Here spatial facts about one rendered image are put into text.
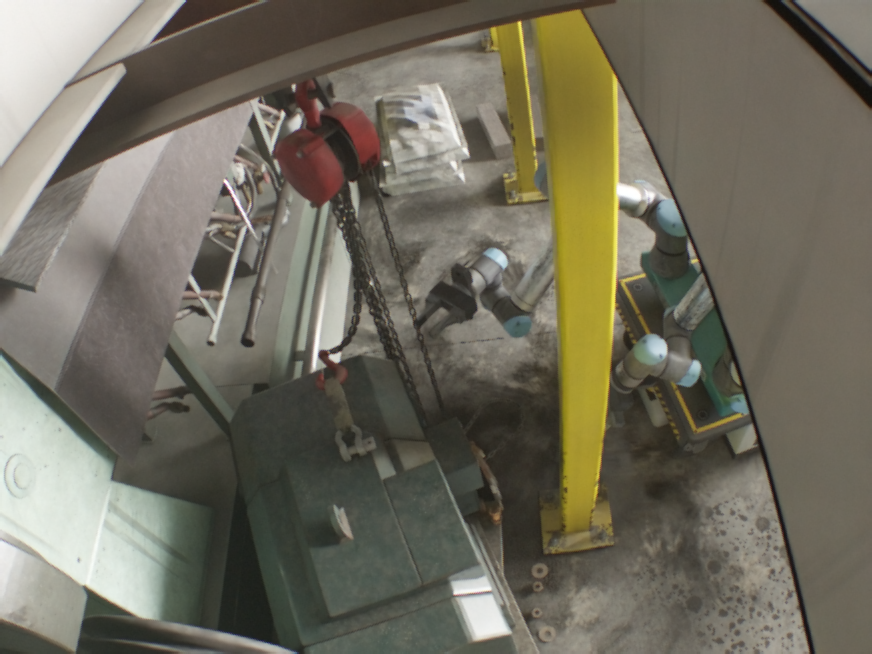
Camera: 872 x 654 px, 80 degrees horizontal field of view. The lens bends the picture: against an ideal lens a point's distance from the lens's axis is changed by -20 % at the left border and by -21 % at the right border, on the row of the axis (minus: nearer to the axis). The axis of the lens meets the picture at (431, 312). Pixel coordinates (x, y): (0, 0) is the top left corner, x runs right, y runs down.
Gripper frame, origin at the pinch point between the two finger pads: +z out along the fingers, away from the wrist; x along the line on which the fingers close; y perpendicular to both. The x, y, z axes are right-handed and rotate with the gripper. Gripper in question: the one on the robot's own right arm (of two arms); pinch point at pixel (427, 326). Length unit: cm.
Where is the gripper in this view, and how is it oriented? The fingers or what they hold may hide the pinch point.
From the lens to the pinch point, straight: 175.9
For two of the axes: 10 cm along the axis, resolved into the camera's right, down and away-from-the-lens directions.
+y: 1.8, 6.4, 7.4
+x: -7.4, -4.2, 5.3
